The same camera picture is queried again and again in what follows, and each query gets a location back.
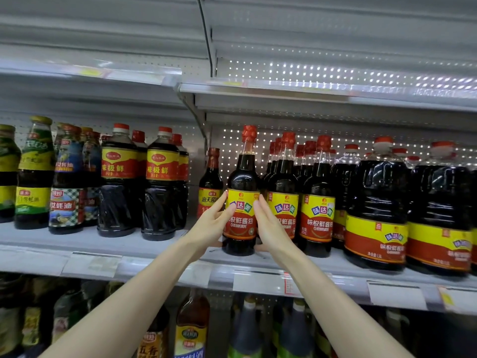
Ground yellow-capped green label bottle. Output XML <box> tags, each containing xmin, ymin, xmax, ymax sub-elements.
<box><xmin>0</xmin><ymin>124</ymin><xmax>22</xmax><ymax>224</ymax></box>

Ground person's right forearm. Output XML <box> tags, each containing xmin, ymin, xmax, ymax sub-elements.
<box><xmin>282</xmin><ymin>246</ymin><xmax>414</xmax><ymax>358</ymax></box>

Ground person's left hand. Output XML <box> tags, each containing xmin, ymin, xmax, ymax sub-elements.
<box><xmin>182</xmin><ymin>191</ymin><xmax>238</xmax><ymax>258</ymax></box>

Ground rice vinegar jug green label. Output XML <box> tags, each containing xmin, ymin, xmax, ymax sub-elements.
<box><xmin>277</xmin><ymin>298</ymin><xmax>315</xmax><ymax>358</ymax></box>

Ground green-label oyster sauce bottle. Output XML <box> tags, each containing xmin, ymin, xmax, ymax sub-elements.
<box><xmin>14</xmin><ymin>116</ymin><xmax>55</xmax><ymax>230</ymax></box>

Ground dark bottle orange label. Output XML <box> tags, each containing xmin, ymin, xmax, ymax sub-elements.
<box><xmin>138</xmin><ymin>305</ymin><xmax>172</xmax><ymax>358</ymax></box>

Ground person's right hand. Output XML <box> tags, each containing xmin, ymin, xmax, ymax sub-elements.
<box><xmin>252</xmin><ymin>194</ymin><xmax>301</xmax><ymax>262</ymax></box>

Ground large amber cooking wine jug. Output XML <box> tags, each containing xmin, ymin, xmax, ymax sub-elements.
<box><xmin>173</xmin><ymin>288</ymin><xmax>211</xmax><ymax>358</ymax></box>

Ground white metal store shelving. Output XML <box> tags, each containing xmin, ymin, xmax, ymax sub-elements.
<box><xmin>0</xmin><ymin>0</ymin><xmax>477</xmax><ymax>358</ymax></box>

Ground red label dark sauce bottle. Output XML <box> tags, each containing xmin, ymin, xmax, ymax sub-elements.
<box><xmin>132</xmin><ymin>130</ymin><xmax>149</xmax><ymax>221</ymax></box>
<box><xmin>171</xmin><ymin>134</ymin><xmax>190</xmax><ymax>230</ymax></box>

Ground person's left forearm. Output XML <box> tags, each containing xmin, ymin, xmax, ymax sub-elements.
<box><xmin>41</xmin><ymin>246</ymin><xmax>210</xmax><ymax>358</ymax></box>

